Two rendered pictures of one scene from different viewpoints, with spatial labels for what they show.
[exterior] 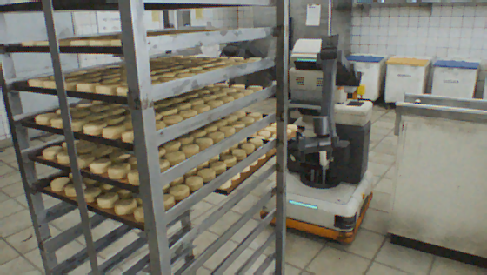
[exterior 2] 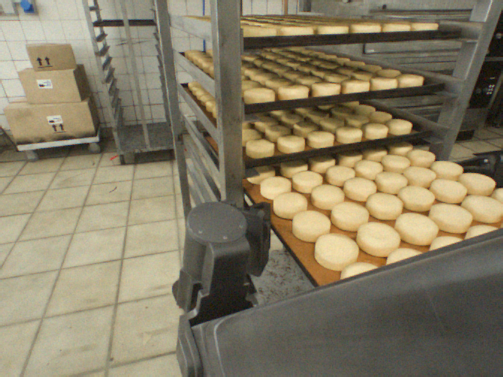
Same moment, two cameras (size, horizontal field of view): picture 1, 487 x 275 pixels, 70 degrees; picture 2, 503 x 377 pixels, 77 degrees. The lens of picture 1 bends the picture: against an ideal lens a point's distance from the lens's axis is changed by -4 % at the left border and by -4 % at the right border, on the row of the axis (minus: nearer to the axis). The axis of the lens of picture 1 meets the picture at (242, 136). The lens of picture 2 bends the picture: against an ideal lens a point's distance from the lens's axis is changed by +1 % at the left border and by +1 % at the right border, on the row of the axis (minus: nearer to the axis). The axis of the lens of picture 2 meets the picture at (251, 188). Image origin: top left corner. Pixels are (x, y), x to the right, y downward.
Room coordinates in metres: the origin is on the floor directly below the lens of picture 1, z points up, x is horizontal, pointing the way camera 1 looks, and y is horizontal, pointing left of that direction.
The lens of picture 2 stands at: (1.45, -0.45, 1.18)
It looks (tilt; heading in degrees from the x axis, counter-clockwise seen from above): 31 degrees down; 129
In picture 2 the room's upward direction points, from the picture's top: straight up
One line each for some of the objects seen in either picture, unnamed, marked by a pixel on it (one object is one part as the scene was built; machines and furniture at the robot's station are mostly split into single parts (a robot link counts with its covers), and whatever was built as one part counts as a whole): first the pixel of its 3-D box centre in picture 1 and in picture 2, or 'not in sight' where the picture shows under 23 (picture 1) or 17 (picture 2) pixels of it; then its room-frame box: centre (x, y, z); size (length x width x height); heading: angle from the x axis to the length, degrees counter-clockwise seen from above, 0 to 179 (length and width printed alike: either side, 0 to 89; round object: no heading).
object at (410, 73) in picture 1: (407, 83); not in sight; (5.34, -2.51, 0.38); 0.64 x 0.54 x 0.77; 144
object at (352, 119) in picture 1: (326, 133); not in sight; (2.36, -0.58, 0.59); 0.55 x 0.34 x 0.83; 60
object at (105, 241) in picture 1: (134, 223); not in sight; (1.10, 0.39, 0.69); 0.64 x 0.03 x 0.03; 150
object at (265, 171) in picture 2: not in sight; (260, 173); (1.15, -0.05, 0.92); 0.05 x 0.05 x 0.02
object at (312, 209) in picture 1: (319, 195); not in sight; (2.28, -0.53, 0.16); 0.67 x 0.64 x 0.25; 150
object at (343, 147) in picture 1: (323, 155); not in sight; (2.11, -0.50, 0.53); 0.28 x 0.27 x 0.25; 60
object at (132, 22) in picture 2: not in sight; (127, 22); (-0.96, 1.06, 1.05); 0.60 x 0.40 x 0.01; 146
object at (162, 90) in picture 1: (221, 73); not in sight; (0.91, 0.05, 1.23); 0.64 x 0.03 x 0.03; 150
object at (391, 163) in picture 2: not in sight; (394, 164); (1.33, 0.13, 0.92); 0.05 x 0.05 x 0.02
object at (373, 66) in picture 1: (364, 79); not in sight; (5.73, -1.99, 0.38); 0.64 x 0.54 x 0.77; 146
